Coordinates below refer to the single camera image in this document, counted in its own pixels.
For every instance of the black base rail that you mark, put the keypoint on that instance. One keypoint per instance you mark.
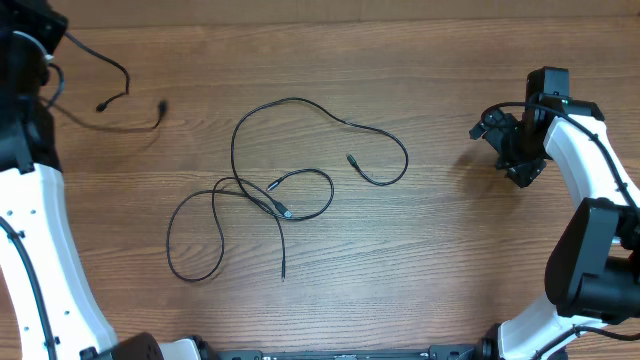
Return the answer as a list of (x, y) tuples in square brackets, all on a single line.
[(434, 352)]

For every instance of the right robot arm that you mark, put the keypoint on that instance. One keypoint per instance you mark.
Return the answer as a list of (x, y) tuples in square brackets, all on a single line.
[(592, 275)]

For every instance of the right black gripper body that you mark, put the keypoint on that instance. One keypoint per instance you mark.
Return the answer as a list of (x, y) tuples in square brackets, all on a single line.
[(520, 152)]

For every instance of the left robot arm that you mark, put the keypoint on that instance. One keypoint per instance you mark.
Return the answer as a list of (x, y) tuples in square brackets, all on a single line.
[(56, 312)]

